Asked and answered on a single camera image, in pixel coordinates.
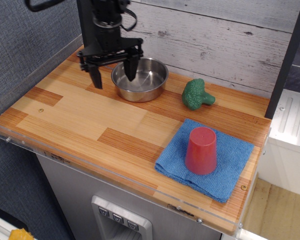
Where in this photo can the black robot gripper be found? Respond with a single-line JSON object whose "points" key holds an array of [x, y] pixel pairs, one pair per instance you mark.
{"points": [[113, 49]]}

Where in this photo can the silver metal pot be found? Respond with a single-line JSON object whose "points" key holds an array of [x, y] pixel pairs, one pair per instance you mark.
{"points": [[148, 84]]}

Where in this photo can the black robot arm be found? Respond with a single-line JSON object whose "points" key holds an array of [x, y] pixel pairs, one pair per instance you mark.
{"points": [[101, 24]]}

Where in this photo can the yellow object at corner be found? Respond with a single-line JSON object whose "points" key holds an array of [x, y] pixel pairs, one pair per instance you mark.
{"points": [[20, 234]]}

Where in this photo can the green toy broccoli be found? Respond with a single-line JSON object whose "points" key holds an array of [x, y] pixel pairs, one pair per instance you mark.
{"points": [[194, 95]]}

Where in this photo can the red plastic cup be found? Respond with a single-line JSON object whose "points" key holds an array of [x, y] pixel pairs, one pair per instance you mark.
{"points": [[201, 154]]}

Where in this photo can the grey toy cabinet front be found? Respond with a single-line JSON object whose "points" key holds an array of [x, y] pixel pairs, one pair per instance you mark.
{"points": [[74, 189]]}

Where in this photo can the silver dispenser panel with buttons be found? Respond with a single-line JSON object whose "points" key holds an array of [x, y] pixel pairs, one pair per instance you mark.
{"points": [[117, 223]]}

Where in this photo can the white toy sink unit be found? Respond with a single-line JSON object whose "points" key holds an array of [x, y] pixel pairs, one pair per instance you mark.
{"points": [[279, 163]]}

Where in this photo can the clear acrylic table guard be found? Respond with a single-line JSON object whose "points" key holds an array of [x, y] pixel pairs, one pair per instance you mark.
{"points": [[130, 163]]}

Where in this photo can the dark left shelf post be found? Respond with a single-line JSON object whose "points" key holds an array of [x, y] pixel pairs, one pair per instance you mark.
{"points": [[86, 17]]}

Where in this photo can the dark shelf post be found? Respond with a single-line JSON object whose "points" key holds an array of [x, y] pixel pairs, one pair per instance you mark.
{"points": [[284, 70], [86, 17]]}

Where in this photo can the dark right shelf post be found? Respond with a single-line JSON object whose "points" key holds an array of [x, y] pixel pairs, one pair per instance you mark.
{"points": [[284, 70]]}

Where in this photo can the white aluminium rail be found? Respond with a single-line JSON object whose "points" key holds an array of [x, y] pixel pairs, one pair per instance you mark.
{"points": [[5, 229]]}

